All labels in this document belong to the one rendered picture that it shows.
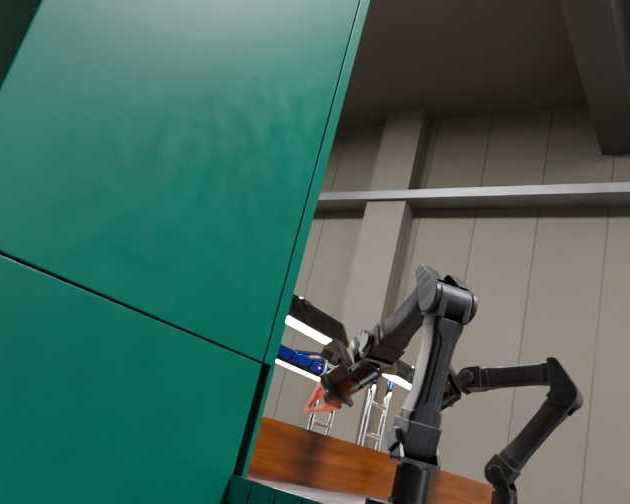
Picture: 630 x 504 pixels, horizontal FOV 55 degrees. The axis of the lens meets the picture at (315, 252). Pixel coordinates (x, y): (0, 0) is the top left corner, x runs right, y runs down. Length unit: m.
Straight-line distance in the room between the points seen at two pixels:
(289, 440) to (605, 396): 2.67
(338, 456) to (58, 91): 0.88
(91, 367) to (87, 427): 0.07
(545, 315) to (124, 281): 3.22
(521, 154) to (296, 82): 3.34
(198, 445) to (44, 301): 0.32
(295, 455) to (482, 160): 3.42
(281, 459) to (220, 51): 0.68
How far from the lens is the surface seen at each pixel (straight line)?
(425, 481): 1.12
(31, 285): 0.69
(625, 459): 3.57
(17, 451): 0.72
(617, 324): 3.71
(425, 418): 1.13
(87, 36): 0.76
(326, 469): 1.26
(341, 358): 1.42
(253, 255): 0.93
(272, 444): 1.09
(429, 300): 1.14
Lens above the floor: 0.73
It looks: 18 degrees up
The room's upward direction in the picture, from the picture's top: 14 degrees clockwise
